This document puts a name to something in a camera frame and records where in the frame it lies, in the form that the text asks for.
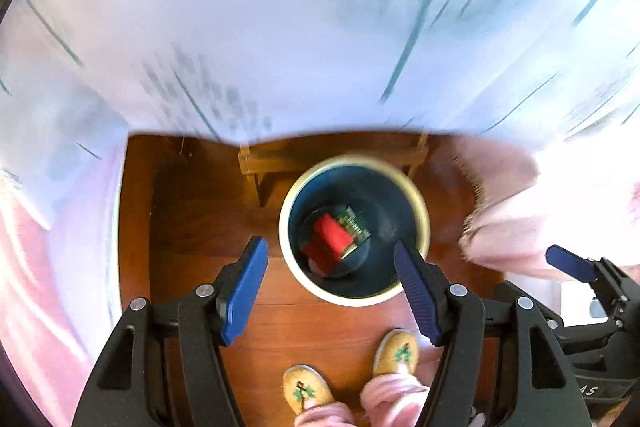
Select blue trash bin cream rim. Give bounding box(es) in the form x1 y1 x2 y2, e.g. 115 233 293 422
279 155 431 308

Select right yellow slipper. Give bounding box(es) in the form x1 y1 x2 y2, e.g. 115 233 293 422
372 329 420 377

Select yellow slipper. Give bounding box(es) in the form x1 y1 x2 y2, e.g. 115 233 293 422
282 364 335 416
372 329 420 377

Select pink fringed blanket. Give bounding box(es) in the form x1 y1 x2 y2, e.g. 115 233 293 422
449 133 639 279

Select green patterned card in bin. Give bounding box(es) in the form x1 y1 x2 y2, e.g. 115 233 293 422
336 207 371 248

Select red box in bin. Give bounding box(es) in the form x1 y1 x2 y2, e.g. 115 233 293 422
300 213 356 277

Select left yellow slipper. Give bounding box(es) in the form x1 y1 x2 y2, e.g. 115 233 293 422
282 364 335 416

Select pink pajama legs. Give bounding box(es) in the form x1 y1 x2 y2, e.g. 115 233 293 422
294 374 430 427

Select white tree print bedsheet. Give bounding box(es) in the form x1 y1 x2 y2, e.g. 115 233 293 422
0 0 640 228

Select wooden bed frame support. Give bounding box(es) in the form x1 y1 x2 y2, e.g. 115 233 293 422
238 130 428 207

